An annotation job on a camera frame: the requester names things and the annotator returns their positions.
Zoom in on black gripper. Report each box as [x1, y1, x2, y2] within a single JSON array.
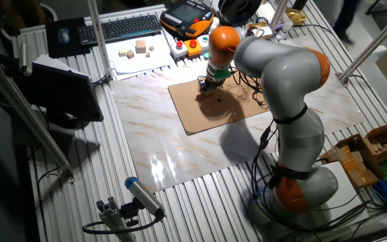
[[197, 75, 220, 97]]

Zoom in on brown cardboard sheet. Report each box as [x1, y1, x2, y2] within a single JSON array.
[[167, 65, 270, 136]]

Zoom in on orange box red button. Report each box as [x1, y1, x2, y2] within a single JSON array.
[[183, 39, 202, 58]]

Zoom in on grey box red mushroom button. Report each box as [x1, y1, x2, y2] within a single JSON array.
[[169, 40, 189, 60]]

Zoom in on white box green button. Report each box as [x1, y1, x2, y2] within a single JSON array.
[[196, 34, 212, 54]]

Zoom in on marble pattern table sheet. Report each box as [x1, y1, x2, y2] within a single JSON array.
[[110, 50, 366, 194]]

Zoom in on white printed paper sheets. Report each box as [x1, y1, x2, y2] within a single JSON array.
[[105, 33, 177, 81]]

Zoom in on black and orange teach pendant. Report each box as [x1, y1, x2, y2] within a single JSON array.
[[159, 0, 215, 38]]

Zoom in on small cardboard box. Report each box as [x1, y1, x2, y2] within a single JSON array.
[[246, 22, 269, 38]]

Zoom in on black filament spool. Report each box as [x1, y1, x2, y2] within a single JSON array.
[[218, 0, 262, 27]]

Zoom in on small white bottle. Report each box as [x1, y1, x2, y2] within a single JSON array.
[[279, 19, 294, 38]]

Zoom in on black keyboard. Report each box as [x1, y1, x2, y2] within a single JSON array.
[[77, 14, 163, 46]]

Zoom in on gold metal object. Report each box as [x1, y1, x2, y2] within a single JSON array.
[[284, 8, 307, 26]]

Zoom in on black mouse pad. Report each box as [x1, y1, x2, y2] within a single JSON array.
[[44, 17, 92, 60]]

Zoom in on black monitor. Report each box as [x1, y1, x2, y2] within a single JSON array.
[[17, 62, 105, 149]]

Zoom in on dark computer mouse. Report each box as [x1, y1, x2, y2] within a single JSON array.
[[57, 28, 71, 44]]

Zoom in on dark shoe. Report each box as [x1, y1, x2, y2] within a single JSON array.
[[339, 33, 355, 45]]

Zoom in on short aluminium profile stub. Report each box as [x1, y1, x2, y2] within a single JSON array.
[[95, 196, 137, 242]]

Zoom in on dark trouser leg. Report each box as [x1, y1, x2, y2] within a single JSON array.
[[333, 0, 362, 37]]

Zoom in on orange brown carton stack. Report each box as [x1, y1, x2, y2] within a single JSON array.
[[319, 145, 380, 188]]

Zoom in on open brown cardboard box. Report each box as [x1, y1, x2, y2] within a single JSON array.
[[344, 121, 387, 179]]

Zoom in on dark chair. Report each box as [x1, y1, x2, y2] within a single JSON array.
[[0, 0, 59, 38]]

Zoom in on dark wooden plank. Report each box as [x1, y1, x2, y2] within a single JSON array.
[[341, 223, 387, 242]]

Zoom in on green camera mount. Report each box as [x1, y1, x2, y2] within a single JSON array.
[[202, 50, 232, 81]]

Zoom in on black gripper cable loops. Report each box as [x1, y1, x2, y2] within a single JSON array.
[[229, 66, 270, 110]]

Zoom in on black cable with inline plug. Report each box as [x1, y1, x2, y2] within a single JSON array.
[[250, 119, 279, 229]]

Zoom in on aluminium frame post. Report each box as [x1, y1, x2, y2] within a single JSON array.
[[85, 0, 114, 83], [335, 2, 387, 87], [269, 0, 289, 32]]

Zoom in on silver camera with blue cap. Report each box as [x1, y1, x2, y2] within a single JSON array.
[[124, 176, 166, 219]]

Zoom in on black camera clamp mount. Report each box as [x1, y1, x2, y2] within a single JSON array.
[[119, 198, 141, 228]]

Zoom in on black camera cable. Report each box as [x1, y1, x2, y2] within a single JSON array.
[[81, 214, 163, 235]]

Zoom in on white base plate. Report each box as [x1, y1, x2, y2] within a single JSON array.
[[314, 161, 370, 233]]

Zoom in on slanted aluminium frame bar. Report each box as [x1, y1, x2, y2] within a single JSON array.
[[0, 46, 76, 184]]

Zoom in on black cable bundle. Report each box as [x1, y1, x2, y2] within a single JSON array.
[[257, 196, 387, 238]]

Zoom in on thin black cable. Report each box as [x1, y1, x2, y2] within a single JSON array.
[[32, 166, 60, 242]]

